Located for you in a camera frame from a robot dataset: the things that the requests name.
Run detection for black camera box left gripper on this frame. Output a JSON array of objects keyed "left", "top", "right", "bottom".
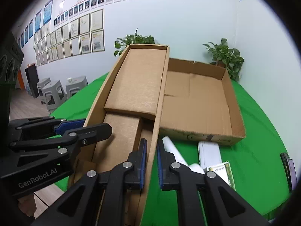
[{"left": 1, "top": 31, "right": 24, "bottom": 86}]

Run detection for narrow cardboard divider box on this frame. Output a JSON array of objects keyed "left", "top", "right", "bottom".
[{"left": 68, "top": 44, "right": 169, "bottom": 225}]

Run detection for black cabinet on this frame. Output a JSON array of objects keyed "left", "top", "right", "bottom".
[{"left": 25, "top": 64, "right": 39, "bottom": 98}]

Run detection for left potted plant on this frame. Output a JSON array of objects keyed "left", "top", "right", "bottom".
[{"left": 114, "top": 29, "right": 159, "bottom": 57}]

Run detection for framed certificates on wall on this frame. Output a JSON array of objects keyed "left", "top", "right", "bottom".
[{"left": 33, "top": 9, "right": 105, "bottom": 67}]

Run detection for large open cardboard box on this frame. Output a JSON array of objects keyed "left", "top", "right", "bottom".
[{"left": 160, "top": 58, "right": 246, "bottom": 146}]

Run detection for grey plastic stool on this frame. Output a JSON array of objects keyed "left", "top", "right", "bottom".
[
  {"left": 65, "top": 76, "right": 88, "bottom": 99},
  {"left": 42, "top": 80, "right": 67, "bottom": 114}
]

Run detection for potted plant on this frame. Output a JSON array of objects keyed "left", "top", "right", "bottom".
[
  {"left": 114, "top": 29, "right": 159, "bottom": 57},
  {"left": 203, "top": 38, "right": 244, "bottom": 82}
]

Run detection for right potted plant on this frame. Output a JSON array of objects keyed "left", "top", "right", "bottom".
[{"left": 203, "top": 38, "right": 244, "bottom": 82}]

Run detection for black phone on table edge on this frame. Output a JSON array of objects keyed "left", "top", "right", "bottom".
[{"left": 280, "top": 153, "right": 297, "bottom": 192}]

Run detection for white plastic bottle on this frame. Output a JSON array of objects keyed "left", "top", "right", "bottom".
[{"left": 162, "top": 136, "right": 204, "bottom": 174}]

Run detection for white device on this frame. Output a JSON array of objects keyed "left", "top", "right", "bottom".
[{"left": 198, "top": 141, "right": 222, "bottom": 169}]

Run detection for green and white medicine box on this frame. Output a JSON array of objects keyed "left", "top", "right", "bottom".
[{"left": 206, "top": 161, "right": 236, "bottom": 191}]

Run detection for green table cloth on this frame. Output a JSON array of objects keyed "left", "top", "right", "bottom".
[{"left": 50, "top": 71, "right": 292, "bottom": 226}]

